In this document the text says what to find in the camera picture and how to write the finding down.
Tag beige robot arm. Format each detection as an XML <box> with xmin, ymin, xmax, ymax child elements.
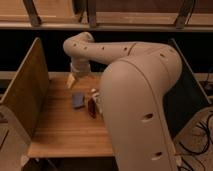
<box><xmin>63</xmin><ymin>32</ymin><xmax>182</xmax><ymax>171</ymax></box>

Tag small blue block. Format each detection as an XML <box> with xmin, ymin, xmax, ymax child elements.
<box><xmin>72</xmin><ymin>92</ymin><xmax>84</xmax><ymax>109</ymax></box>

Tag dark red block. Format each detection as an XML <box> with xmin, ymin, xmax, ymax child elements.
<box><xmin>88</xmin><ymin>99</ymin><xmax>96</xmax><ymax>118</ymax></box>

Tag left wooden side panel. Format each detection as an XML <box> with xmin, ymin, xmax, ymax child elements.
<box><xmin>0</xmin><ymin>38</ymin><xmax>49</xmax><ymax>145</ymax></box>

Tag upper wooden shelf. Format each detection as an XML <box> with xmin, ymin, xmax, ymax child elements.
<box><xmin>0</xmin><ymin>0</ymin><xmax>213</xmax><ymax>32</ymax></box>

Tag right dark side panel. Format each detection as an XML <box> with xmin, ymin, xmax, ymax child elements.
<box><xmin>163</xmin><ymin>39</ymin><xmax>211</xmax><ymax>139</ymax></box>

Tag black cables on floor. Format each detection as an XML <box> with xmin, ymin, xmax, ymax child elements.
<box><xmin>179</xmin><ymin>111</ymin><xmax>213</xmax><ymax>171</ymax></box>

